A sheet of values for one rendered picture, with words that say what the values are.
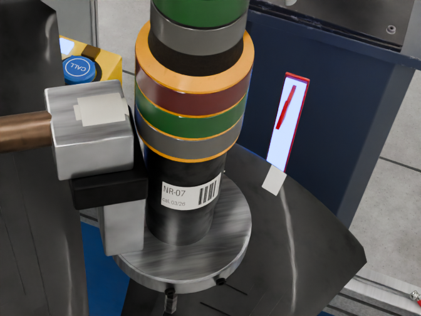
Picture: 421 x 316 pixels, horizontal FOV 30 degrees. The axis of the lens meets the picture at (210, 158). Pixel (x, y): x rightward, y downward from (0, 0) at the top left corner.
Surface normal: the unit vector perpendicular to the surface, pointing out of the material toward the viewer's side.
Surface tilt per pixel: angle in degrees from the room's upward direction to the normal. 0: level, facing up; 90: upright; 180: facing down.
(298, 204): 23
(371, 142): 90
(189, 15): 90
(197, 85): 35
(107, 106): 7
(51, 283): 41
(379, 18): 2
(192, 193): 90
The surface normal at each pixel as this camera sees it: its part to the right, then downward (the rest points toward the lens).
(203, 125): 0.18, 0.79
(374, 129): 0.44, 0.73
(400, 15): 0.11, -0.58
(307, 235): 0.47, -0.58
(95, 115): 0.18, -0.25
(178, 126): -0.20, 0.77
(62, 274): 0.25, 0.04
